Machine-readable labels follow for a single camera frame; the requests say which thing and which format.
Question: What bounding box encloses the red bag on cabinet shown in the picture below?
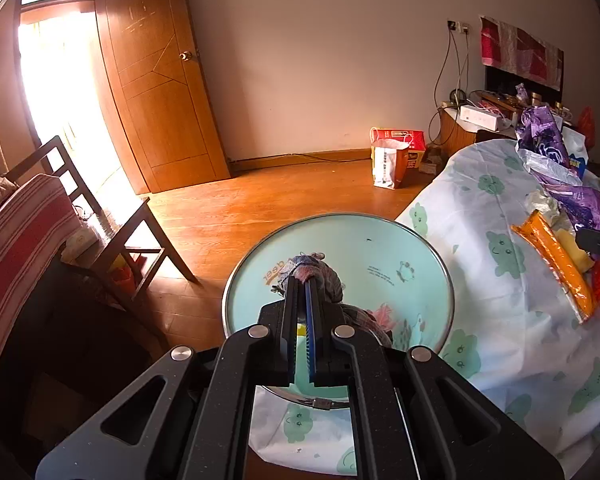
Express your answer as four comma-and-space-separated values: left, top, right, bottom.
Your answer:
577, 106, 596, 150

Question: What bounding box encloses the orange snack packet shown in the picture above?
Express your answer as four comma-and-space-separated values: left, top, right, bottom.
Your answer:
511, 210, 595, 325

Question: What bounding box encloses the grey cloth rag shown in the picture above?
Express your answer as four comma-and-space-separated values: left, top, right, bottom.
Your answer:
272, 251, 395, 349

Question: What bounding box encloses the yellow packet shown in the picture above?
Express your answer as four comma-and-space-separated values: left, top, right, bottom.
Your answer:
555, 230, 595, 274

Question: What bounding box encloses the wooden door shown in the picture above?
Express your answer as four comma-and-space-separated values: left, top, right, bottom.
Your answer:
95, 0, 231, 195

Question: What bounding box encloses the red gift box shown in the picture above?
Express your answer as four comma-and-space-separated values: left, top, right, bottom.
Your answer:
377, 129, 427, 170

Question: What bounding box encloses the red patterned hanging cloth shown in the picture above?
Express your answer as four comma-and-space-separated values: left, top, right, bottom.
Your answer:
480, 15, 565, 92

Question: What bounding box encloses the hanging power cable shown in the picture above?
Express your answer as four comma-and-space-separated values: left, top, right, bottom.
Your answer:
431, 30, 470, 142

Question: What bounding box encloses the crumpled white plastic wrapper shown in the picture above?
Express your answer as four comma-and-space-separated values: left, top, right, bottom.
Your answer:
525, 190, 564, 224

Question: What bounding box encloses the white tissue packet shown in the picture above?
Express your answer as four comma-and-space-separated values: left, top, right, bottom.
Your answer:
64, 230, 99, 262

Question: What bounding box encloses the dark wooden chair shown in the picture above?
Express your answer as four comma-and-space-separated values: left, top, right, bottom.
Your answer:
5, 135, 199, 342

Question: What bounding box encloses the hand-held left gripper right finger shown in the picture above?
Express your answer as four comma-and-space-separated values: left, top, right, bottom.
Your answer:
305, 280, 564, 480

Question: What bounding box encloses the white paper bag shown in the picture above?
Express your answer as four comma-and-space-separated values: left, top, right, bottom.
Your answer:
371, 127, 411, 190

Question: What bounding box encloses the mint green enamel basin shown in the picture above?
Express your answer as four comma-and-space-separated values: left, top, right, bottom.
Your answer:
221, 211, 454, 409

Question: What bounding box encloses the wooden cabinet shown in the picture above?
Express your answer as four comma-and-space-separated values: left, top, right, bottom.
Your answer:
437, 91, 531, 161

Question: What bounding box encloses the purple foil snack bag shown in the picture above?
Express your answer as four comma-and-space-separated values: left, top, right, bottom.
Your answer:
516, 105, 600, 234

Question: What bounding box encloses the white flat box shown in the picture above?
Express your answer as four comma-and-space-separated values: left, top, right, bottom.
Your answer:
460, 105, 504, 129

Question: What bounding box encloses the red striped cloth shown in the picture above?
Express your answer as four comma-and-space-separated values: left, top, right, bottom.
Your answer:
0, 174, 81, 357

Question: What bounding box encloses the black television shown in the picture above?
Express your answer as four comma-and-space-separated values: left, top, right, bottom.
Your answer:
485, 66, 564, 107

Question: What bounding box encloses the black floor cable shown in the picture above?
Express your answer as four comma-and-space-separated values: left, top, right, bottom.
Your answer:
227, 151, 374, 167

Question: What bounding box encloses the blue and white carton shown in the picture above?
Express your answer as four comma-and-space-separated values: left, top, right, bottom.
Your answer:
560, 127, 590, 180

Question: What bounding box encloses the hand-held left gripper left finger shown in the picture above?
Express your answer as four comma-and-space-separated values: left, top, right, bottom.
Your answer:
35, 278, 302, 480

